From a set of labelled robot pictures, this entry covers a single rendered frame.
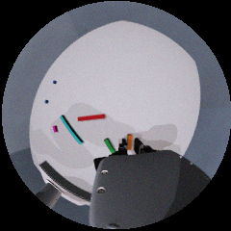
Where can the magenta block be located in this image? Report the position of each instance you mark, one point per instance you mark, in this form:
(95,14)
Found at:
(55,128)

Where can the red rod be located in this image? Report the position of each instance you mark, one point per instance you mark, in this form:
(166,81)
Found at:
(89,117)

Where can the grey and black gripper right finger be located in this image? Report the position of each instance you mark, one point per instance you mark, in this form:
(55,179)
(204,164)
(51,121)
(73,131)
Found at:
(140,148)

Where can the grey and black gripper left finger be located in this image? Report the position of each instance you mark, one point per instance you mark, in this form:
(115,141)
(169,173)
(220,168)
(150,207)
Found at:
(122,150)

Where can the orange rod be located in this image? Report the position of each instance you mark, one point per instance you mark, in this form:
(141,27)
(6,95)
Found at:
(129,141)

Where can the green rod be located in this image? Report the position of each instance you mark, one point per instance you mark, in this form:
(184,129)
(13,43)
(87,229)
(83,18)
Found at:
(109,145)

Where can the turquoise rod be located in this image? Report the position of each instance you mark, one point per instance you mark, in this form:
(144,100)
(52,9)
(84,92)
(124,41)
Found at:
(70,129)

